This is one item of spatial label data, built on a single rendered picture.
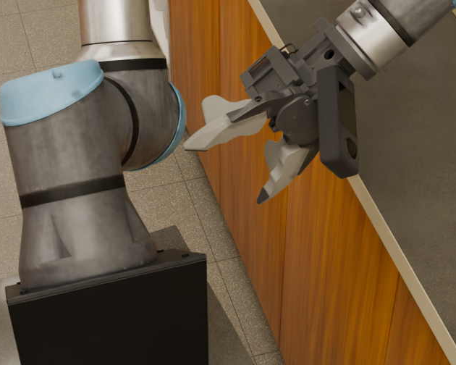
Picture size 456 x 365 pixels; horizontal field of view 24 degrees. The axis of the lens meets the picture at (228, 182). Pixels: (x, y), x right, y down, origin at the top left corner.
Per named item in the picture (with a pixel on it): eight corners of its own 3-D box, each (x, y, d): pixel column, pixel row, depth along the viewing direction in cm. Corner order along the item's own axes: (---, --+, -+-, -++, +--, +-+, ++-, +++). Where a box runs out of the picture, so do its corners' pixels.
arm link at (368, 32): (418, 59, 112) (386, 19, 106) (385, 87, 113) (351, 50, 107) (383, 19, 117) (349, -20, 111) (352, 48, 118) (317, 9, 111)
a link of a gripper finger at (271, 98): (224, 134, 112) (297, 112, 114) (231, 145, 110) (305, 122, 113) (224, 101, 108) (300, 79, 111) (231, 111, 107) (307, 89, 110)
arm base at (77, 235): (39, 290, 106) (18, 194, 106) (9, 288, 120) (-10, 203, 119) (176, 257, 112) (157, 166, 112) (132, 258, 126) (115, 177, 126)
